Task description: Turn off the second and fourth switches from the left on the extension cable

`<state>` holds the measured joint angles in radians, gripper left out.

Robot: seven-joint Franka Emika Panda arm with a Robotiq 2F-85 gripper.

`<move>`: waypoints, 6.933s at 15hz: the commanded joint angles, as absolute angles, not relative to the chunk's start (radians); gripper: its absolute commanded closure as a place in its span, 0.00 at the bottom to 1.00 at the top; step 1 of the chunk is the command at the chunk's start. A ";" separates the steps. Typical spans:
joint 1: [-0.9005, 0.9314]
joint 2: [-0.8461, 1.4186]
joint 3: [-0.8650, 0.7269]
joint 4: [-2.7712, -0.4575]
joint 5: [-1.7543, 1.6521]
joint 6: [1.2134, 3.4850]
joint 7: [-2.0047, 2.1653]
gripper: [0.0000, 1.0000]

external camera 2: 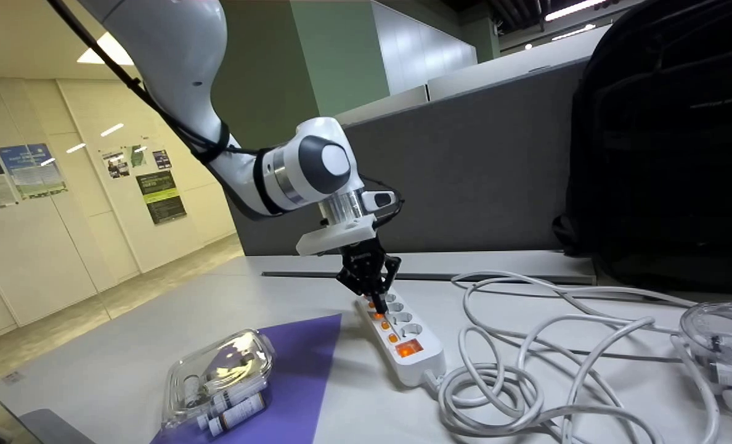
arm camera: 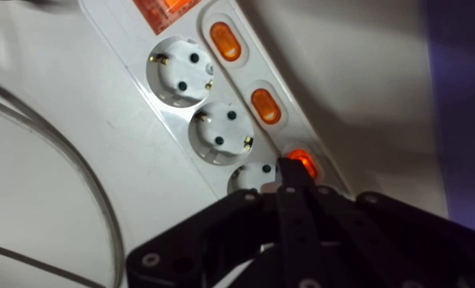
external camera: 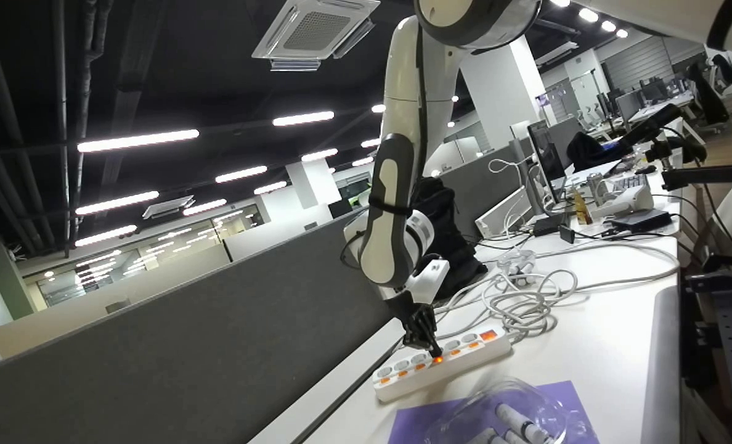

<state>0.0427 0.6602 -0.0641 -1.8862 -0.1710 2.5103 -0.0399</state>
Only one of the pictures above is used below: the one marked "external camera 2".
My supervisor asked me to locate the green pillar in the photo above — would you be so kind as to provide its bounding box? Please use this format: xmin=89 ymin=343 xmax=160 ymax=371
xmin=215 ymin=0 xmax=392 ymax=151

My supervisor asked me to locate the small dark wall notice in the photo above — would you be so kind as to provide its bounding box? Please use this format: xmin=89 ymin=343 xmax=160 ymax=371
xmin=151 ymin=145 xmax=175 ymax=174
xmin=101 ymin=151 xmax=130 ymax=180

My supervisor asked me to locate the dark grey flat object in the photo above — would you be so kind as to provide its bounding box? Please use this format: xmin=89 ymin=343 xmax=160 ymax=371
xmin=16 ymin=408 xmax=95 ymax=444

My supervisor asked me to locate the grey desk partition panel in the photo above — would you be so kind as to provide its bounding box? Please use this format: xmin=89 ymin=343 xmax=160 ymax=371
xmin=225 ymin=22 xmax=614 ymax=257

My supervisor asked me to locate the square ceiling light panel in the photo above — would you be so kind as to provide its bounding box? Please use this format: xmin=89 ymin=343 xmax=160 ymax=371
xmin=74 ymin=32 xmax=138 ymax=70

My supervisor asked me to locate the white tangled power cable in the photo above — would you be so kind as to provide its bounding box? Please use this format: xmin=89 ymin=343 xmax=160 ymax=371
xmin=424 ymin=269 xmax=721 ymax=444

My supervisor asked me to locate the clear plastic bag with items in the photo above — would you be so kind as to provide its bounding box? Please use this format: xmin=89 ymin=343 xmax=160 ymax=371
xmin=678 ymin=298 xmax=732 ymax=418

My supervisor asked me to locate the long ceiling light tube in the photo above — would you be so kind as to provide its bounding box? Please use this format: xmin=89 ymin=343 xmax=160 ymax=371
xmin=541 ymin=0 xmax=608 ymax=26

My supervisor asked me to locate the clear plastic marker package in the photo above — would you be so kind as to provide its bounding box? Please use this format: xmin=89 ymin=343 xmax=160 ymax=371
xmin=160 ymin=327 xmax=276 ymax=436

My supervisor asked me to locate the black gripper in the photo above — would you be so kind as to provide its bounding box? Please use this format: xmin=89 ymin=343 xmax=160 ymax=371
xmin=333 ymin=238 xmax=404 ymax=322

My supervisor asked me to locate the black backpack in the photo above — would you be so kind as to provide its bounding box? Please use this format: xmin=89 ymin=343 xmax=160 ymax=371
xmin=549 ymin=19 xmax=732 ymax=293

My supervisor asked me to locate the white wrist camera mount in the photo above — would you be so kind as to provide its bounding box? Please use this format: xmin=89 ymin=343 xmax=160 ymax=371
xmin=294 ymin=186 xmax=401 ymax=260

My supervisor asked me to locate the dark green wall poster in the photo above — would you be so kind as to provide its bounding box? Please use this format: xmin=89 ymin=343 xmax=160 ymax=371
xmin=136 ymin=169 xmax=190 ymax=227

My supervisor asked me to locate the white multi-socket power strip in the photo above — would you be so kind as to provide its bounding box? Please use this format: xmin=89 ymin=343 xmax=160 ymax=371
xmin=353 ymin=291 xmax=449 ymax=389

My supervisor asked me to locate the blue green wall poster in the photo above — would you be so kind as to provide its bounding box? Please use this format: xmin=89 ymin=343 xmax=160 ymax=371
xmin=0 ymin=142 xmax=68 ymax=203

